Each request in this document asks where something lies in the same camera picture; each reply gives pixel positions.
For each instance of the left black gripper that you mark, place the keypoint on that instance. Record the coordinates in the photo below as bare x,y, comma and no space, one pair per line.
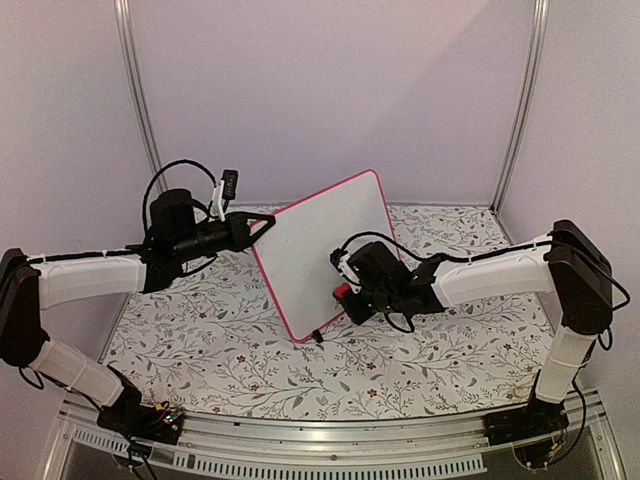
240,234

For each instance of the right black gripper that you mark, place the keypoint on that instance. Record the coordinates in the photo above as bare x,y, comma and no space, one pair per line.
358,314

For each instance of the pink framed whiteboard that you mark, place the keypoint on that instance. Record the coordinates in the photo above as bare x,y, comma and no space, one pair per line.
294,254

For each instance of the red whiteboard eraser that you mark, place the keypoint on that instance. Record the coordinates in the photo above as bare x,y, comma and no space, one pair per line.
341,291

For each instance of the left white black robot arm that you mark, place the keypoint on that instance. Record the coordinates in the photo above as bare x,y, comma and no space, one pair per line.
31,285

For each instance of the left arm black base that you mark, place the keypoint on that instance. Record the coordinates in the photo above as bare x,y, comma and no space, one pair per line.
130,418

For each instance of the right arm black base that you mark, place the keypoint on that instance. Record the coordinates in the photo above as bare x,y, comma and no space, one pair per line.
538,432

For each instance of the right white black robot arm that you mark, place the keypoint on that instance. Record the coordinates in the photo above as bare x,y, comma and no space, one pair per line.
563,262

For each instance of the left black whiteboard foot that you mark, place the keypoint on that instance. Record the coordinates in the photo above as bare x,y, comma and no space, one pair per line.
317,336

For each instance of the floral patterned table mat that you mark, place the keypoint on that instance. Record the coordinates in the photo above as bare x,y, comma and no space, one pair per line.
214,343

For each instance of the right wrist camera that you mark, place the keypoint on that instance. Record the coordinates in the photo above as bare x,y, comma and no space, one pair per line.
339,259

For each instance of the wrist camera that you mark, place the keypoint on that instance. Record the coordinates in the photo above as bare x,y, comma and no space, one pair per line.
225,192
339,259

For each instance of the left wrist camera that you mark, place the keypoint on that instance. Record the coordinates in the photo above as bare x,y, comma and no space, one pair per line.
225,192

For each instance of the front aluminium rail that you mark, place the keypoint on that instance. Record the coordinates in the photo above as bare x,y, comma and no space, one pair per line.
223,447

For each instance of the left aluminium corner post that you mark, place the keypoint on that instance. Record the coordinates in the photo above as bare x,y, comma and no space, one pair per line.
125,30

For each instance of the aluminium corner post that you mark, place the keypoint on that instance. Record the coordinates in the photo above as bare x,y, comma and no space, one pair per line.
531,69
125,30

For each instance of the right aluminium corner post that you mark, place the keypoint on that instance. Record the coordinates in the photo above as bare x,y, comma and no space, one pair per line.
531,69

